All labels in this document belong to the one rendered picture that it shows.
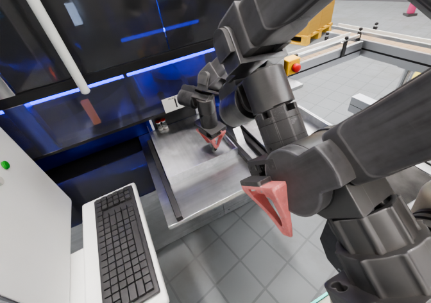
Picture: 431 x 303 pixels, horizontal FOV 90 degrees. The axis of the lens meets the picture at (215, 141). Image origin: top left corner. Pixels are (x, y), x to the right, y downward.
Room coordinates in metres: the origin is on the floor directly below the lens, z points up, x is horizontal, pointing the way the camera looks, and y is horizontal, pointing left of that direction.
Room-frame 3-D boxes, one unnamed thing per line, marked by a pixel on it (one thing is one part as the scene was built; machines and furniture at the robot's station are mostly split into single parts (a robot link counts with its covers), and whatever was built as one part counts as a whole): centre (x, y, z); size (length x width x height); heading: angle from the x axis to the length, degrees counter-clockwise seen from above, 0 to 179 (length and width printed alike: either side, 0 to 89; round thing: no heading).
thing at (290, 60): (0.98, -0.41, 1.00); 0.08 x 0.07 x 0.07; 19
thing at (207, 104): (0.60, 0.01, 1.09); 0.07 x 0.06 x 0.07; 49
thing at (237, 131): (0.58, -0.11, 0.91); 0.14 x 0.03 x 0.06; 19
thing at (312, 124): (0.68, -0.25, 0.90); 0.34 x 0.26 x 0.04; 19
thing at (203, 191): (0.67, -0.08, 0.87); 0.70 x 0.48 x 0.02; 109
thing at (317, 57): (1.21, -0.63, 0.92); 0.69 x 0.15 x 0.16; 109
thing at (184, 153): (0.68, 0.11, 0.90); 0.34 x 0.26 x 0.04; 19
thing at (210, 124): (0.60, 0.01, 1.03); 0.10 x 0.07 x 0.07; 34
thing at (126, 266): (0.35, 0.34, 0.82); 0.40 x 0.14 x 0.02; 21
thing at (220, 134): (0.59, 0.01, 0.96); 0.07 x 0.07 x 0.09; 34
